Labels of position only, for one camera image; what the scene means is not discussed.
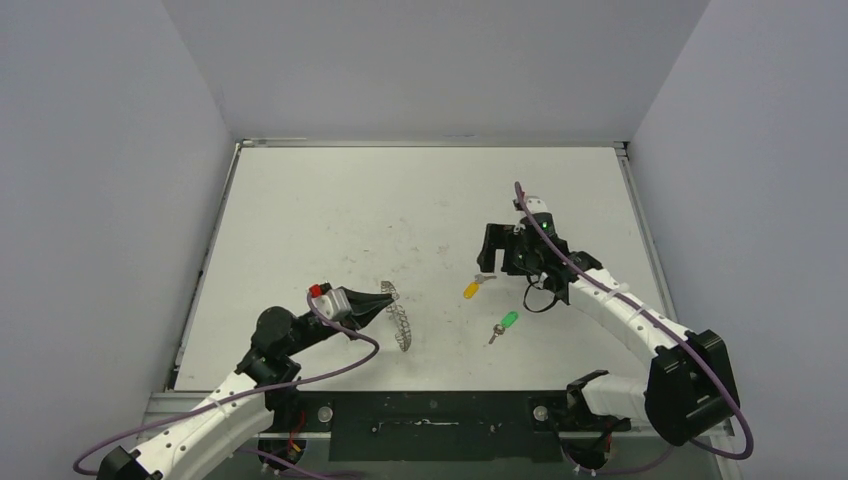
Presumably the metal disc with key rings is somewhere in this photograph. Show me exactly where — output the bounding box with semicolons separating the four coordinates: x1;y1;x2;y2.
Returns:
380;280;413;353

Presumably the key with green tag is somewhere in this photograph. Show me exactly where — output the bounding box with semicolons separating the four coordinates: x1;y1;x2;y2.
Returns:
488;311;519;345

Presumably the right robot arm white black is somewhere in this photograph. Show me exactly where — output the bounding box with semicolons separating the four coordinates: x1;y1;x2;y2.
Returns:
477;212;740;446

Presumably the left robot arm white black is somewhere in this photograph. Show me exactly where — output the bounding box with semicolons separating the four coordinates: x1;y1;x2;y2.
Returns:
91;283;395;479

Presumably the key with yellow tag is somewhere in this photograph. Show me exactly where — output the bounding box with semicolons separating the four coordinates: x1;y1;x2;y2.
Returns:
463;273;497;300

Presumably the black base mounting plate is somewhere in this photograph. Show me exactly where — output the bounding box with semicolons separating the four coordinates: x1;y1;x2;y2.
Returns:
259;391;631;463

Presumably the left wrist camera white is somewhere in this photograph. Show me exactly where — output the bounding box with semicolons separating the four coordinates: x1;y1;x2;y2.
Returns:
307;283;352;322

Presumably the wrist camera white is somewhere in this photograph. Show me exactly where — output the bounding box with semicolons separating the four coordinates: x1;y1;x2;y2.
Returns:
513;192;550;216
307;283;352;322

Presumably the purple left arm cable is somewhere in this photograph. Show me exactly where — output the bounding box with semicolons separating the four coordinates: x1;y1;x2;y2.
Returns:
72;291;382;480

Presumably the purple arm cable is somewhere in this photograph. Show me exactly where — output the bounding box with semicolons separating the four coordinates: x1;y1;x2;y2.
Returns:
513;181;756;477
72;291;382;480

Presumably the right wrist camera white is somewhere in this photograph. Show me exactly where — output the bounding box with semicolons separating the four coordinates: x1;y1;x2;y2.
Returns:
513;192;550;216

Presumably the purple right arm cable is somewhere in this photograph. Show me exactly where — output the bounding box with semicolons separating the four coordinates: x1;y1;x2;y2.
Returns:
513;181;756;477

